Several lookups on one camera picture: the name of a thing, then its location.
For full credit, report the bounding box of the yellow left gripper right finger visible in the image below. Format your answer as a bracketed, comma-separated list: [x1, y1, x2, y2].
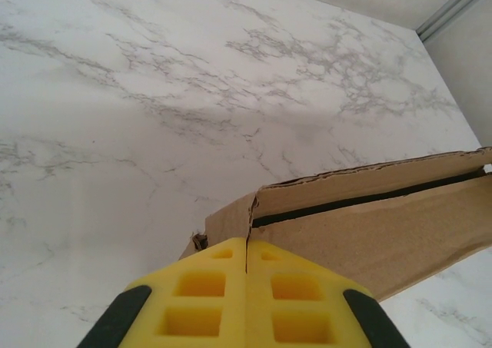
[244, 240, 401, 348]

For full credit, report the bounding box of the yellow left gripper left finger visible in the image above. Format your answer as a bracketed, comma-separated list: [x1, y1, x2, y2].
[75, 237, 247, 348]

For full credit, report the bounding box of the brown corrugated cardboard box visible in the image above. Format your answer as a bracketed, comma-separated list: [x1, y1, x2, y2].
[178, 145, 492, 303]

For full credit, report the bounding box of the aluminium frame corner post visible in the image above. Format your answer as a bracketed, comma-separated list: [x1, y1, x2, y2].
[416, 0, 492, 42]

